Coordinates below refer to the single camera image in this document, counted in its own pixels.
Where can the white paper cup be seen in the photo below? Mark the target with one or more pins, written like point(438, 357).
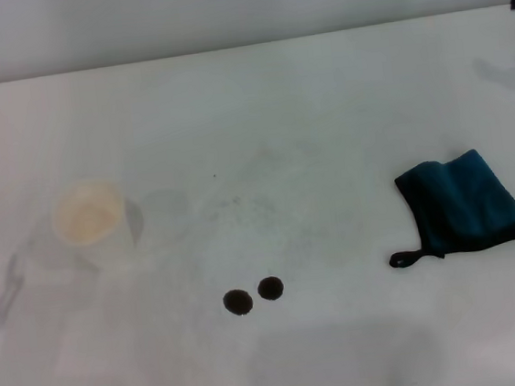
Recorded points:
point(90, 220)

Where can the blue rag with black trim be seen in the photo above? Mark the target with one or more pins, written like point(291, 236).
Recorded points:
point(465, 199)

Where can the larger black water stain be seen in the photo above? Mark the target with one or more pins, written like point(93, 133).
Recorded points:
point(237, 301)

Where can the smaller black water stain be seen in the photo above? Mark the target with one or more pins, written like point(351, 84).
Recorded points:
point(270, 288)

